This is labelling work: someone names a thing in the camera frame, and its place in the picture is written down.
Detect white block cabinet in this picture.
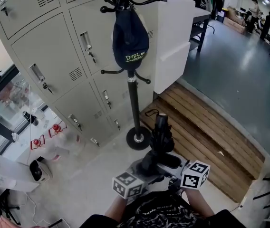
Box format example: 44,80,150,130
153,0,196,95

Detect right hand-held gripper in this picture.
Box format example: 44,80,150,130
157,153,211,192

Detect black framed window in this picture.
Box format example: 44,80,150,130
0,64,49,154

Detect brown cardboard box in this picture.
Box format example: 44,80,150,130
222,6,248,34

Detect black thermos cup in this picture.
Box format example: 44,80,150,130
22,110,39,127

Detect wooden steps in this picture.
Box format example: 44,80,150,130
139,82,266,204

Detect grey metal locker cabinet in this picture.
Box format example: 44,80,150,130
0,0,156,148

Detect white cardboard box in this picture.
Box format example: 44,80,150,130
0,150,40,193

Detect person's right forearm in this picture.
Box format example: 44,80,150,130
186,189,215,219

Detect small white heater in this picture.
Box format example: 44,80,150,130
29,159,52,182

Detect white floor cable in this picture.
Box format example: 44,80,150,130
25,191,62,227

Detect person's left forearm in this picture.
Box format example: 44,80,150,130
104,195,127,223

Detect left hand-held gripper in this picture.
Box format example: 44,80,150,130
112,160,164,200

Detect white hanging cable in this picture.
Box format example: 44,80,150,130
27,84,35,166

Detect navy cap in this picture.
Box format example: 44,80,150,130
112,7,149,71

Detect white kettle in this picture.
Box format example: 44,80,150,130
34,109,46,121

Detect black umbrella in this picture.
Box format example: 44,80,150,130
145,109,181,177

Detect dark frame table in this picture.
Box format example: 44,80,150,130
189,8,215,53

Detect person's black printed shirt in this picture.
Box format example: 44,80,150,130
79,190,254,228

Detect clear water jug red cap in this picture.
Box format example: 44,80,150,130
30,134,63,162
48,123,82,152

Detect black coat rack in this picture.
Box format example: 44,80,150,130
58,0,168,151

